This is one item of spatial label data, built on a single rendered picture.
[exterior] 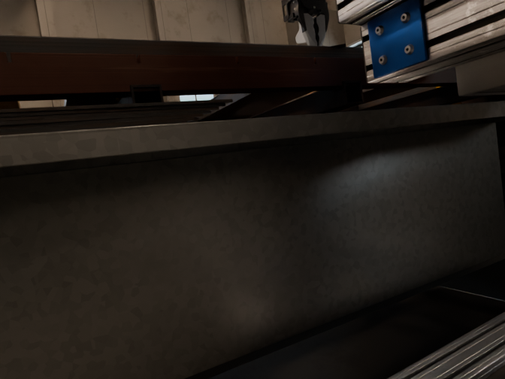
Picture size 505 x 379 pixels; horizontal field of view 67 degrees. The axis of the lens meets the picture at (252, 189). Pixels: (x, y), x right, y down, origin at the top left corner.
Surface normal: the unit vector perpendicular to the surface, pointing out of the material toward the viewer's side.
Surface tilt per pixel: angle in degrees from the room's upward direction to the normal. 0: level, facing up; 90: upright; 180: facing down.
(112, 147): 90
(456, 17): 90
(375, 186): 90
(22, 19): 90
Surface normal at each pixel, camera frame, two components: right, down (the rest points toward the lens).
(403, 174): 0.46, -0.02
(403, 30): -0.86, 0.15
